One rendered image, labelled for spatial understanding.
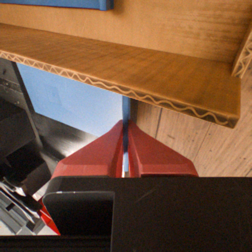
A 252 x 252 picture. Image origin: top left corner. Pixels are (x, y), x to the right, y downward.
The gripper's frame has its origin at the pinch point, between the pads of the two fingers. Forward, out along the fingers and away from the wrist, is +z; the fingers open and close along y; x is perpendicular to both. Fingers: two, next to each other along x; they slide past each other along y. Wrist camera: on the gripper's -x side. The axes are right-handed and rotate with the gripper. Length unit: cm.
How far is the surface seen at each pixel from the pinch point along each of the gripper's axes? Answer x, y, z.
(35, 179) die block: 22.3, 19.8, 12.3
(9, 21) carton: -6.6, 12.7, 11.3
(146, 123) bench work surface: 1.5, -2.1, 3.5
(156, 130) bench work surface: 2.0, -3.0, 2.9
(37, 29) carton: -6.1, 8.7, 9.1
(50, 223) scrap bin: 41.8, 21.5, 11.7
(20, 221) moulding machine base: 427, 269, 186
